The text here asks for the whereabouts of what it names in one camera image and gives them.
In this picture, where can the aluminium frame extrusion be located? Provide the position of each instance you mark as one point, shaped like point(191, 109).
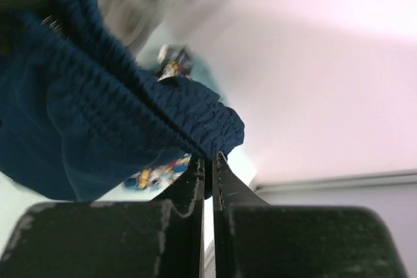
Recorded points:
point(364, 180)

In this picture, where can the navy blue shorts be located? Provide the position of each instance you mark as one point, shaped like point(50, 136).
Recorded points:
point(79, 116)

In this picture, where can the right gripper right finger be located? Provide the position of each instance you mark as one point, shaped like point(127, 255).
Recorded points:
point(253, 238)

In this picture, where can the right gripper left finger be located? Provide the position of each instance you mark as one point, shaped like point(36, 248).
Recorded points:
point(159, 238)

